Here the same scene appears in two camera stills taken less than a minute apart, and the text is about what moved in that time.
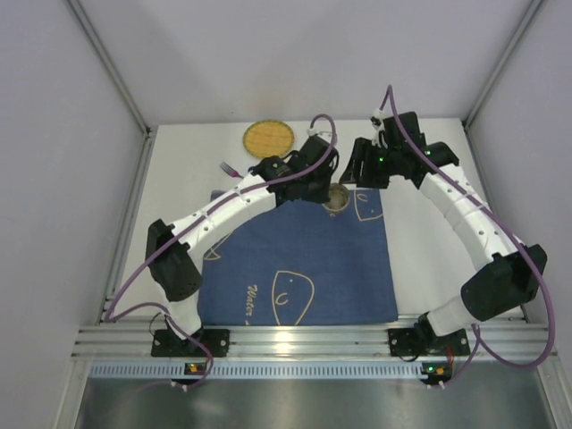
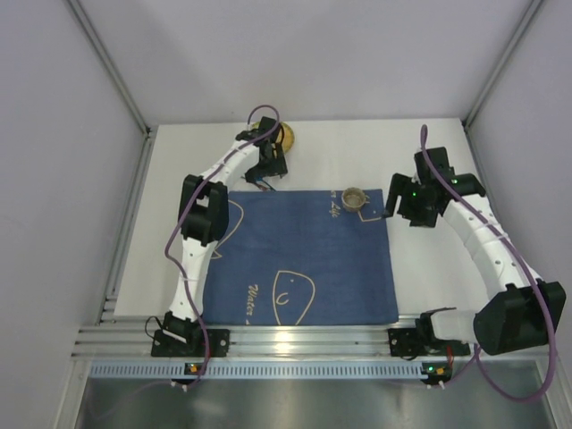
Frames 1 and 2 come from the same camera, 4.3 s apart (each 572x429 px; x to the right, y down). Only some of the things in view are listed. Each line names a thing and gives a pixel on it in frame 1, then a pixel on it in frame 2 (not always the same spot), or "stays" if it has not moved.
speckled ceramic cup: (340, 197) to (354, 199)
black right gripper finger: (352, 174) to (399, 187)
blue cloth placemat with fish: (299, 264) stays
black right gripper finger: (374, 179) to (426, 219)
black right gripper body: (363, 163) to (399, 197)
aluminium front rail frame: (311, 339) stays
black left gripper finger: (324, 180) to (279, 166)
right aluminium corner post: (487, 88) stays
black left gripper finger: (318, 192) to (257, 172)
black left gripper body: (319, 180) to (270, 163)
